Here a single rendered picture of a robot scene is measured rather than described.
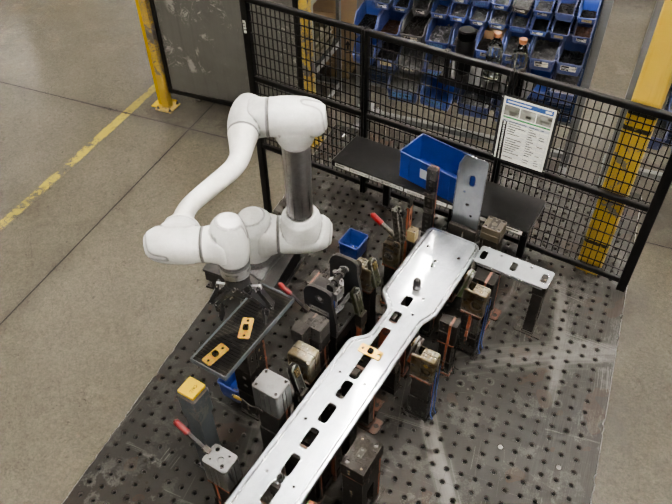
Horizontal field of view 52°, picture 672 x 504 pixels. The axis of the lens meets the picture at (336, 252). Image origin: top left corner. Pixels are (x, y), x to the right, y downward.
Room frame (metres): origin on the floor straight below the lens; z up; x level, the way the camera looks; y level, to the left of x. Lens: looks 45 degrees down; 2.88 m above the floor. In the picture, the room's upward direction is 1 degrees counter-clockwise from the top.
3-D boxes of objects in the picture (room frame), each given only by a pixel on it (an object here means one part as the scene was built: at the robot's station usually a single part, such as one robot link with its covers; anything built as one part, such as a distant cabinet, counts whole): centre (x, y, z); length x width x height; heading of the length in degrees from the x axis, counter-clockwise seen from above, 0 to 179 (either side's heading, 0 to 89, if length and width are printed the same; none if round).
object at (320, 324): (1.46, 0.08, 0.89); 0.13 x 0.11 x 0.38; 57
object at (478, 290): (1.62, -0.50, 0.87); 0.12 x 0.09 x 0.35; 57
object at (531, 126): (2.19, -0.74, 1.30); 0.23 x 0.02 x 0.31; 57
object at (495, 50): (2.37, -0.62, 1.53); 0.06 x 0.06 x 0.20
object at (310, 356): (1.33, 0.11, 0.89); 0.13 x 0.11 x 0.38; 57
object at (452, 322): (1.52, -0.40, 0.84); 0.11 x 0.08 x 0.29; 57
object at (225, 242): (1.37, 0.31, 1.56); 0.13 x 0.11 x 0.16; 90
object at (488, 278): (1.74, -0.56, 0.84); 0.11 x 0.10 x 0.28; 57
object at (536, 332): (1.70, -0.76, 0.84); 0.11 x 0.06 x 0.29; 57
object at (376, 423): (1.32, -0.07, 0.84); 0.17 x 0.06 x 0.29; 57
